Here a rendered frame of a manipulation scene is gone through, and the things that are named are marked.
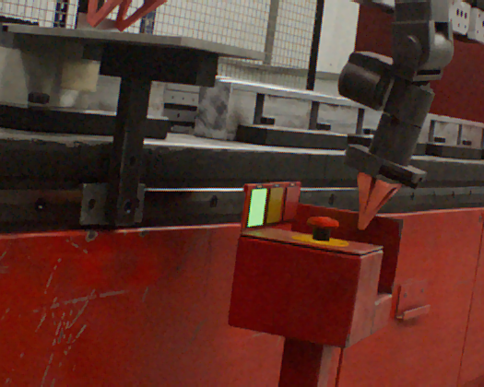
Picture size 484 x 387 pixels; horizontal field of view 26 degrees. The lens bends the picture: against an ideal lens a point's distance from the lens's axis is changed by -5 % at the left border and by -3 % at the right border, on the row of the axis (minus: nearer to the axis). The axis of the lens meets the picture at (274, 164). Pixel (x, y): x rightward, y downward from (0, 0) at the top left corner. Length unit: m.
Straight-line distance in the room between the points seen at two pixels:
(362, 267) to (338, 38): 8.24
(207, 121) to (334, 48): 7.82
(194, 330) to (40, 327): 0.34
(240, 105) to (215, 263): 0.33
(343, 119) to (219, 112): 0.42
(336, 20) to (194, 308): 8.14
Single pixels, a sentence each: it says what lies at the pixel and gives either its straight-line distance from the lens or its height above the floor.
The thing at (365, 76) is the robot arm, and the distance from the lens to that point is 1.43.
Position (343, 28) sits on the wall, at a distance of 9.51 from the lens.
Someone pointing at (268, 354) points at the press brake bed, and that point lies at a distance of 1.72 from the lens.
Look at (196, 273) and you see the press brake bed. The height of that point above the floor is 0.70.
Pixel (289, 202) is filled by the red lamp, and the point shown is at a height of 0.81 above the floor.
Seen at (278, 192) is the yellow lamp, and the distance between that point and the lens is 1.43.
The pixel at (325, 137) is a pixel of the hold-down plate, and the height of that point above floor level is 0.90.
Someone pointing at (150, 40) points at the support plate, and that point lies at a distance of 1.18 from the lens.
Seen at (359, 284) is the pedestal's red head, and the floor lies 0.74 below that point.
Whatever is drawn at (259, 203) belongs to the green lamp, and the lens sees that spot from 1.37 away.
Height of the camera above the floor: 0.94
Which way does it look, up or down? 3 degrees down
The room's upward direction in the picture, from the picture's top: 7 degrees clockwise
